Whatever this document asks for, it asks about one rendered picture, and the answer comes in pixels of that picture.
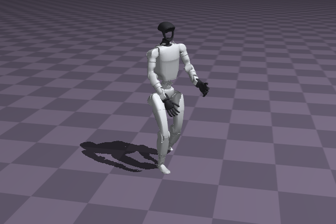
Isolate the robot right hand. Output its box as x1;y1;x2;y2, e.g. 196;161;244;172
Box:
162;93;180;117

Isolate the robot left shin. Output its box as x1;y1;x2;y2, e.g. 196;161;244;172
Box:
169;131;181;147

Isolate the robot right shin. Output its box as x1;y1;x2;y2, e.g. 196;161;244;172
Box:
156;131;169;167

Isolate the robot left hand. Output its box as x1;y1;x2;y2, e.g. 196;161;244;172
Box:
196;78;209;97

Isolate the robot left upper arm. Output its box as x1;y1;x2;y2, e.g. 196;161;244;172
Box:
178;44;193;73

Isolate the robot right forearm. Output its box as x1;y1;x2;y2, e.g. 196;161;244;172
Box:
149;73;166;101

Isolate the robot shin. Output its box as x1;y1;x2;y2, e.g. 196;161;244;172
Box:
169;131;181;147
156;131;169;167

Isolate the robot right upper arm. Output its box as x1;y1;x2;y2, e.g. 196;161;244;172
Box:
146;48;159;79

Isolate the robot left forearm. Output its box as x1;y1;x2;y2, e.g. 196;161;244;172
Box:
188;64;198;85

